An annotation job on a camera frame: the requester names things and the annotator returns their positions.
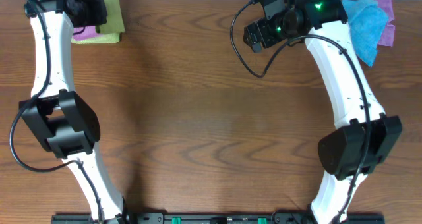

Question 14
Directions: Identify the light green cloth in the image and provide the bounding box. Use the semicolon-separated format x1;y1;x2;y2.
96;0;125;34

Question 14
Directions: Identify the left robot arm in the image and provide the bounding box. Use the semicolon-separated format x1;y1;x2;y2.
16;0;134;223

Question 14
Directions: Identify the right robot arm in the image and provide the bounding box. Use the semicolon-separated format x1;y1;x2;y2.
243;0;402;223

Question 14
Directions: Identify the folded pink cloth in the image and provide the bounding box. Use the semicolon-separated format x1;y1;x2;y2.
73;26;100;41

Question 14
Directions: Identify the folded green cloth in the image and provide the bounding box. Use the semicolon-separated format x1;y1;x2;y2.
71;33;121;45

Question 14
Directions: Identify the crumpled blue cloth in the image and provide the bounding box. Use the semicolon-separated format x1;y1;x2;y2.
342;0;388;67

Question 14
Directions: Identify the crumpled pink cloth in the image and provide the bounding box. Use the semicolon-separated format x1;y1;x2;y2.
375;0;396;47

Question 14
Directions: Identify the right black cable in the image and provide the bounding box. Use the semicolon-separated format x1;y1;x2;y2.
229;0;373;223

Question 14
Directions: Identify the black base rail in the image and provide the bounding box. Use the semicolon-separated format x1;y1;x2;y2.
51;212;386;224

